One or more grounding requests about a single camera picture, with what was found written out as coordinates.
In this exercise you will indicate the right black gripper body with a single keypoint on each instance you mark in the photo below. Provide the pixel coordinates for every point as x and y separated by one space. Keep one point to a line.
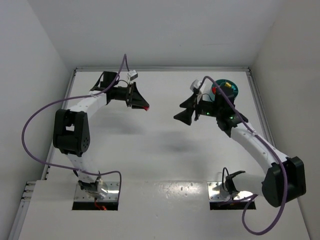
197 108

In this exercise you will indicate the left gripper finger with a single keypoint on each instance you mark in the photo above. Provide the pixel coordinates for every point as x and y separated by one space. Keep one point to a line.
139 107
137 100

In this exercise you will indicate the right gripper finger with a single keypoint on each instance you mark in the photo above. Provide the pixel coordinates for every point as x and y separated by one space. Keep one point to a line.
185 116
190 102

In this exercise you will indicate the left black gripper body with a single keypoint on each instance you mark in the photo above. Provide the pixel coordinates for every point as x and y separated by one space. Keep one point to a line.
130 94

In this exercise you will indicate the red lego brick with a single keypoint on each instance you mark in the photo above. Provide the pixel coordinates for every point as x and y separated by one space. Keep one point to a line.
214 90

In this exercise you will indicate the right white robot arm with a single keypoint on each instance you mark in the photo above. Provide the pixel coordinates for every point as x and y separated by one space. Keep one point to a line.
282 173

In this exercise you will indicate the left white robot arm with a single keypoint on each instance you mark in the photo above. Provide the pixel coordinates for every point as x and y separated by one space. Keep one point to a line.
71 132

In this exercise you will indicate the teal round divided container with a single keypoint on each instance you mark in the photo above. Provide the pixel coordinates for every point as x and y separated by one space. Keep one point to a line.
221 83

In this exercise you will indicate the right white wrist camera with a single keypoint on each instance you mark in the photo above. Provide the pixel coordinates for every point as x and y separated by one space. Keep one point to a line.
199 88

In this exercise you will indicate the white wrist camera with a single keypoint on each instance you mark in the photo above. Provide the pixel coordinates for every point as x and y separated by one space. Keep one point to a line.
199 88
132 75

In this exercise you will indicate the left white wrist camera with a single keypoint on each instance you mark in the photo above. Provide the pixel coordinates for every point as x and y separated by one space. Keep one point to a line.
132 75

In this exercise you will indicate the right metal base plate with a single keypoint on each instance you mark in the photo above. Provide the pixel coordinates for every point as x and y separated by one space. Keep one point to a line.
217 194

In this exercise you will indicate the metal base plate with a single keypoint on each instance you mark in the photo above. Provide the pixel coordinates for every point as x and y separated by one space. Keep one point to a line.
217 194
109 193

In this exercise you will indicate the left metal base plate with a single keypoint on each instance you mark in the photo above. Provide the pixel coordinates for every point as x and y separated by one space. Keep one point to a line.
109 193

